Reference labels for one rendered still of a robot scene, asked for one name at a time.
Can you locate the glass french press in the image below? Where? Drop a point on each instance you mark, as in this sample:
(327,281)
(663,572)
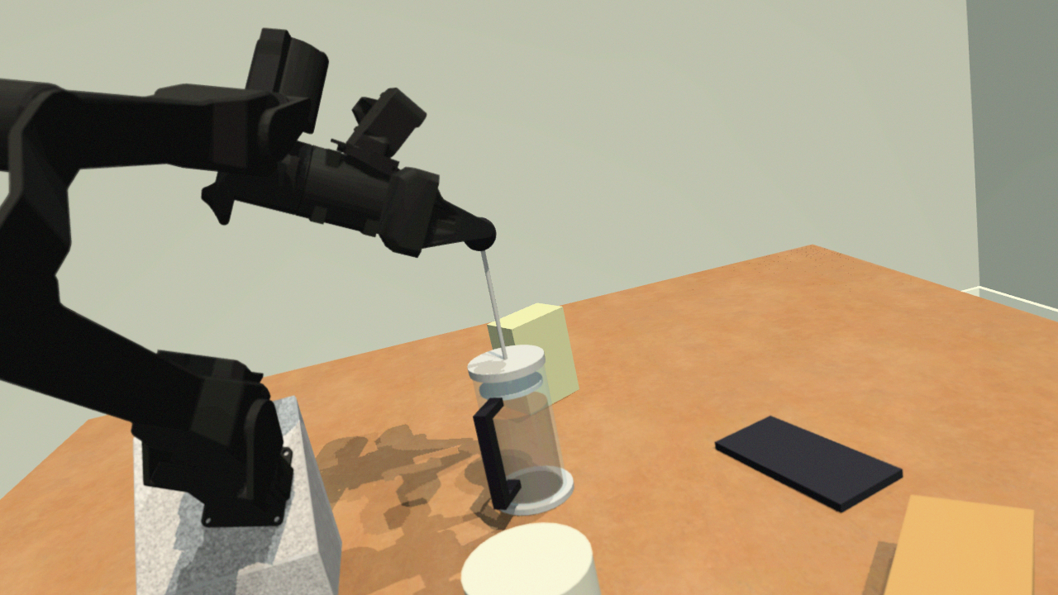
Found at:
(515,423)

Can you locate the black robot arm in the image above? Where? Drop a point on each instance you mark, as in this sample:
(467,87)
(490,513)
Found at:
(207,425)

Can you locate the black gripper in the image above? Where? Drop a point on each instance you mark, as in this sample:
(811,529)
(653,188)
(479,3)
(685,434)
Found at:
(405,209)

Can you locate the pale yellow block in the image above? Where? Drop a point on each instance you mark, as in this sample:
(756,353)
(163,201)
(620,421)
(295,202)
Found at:
(544,326)

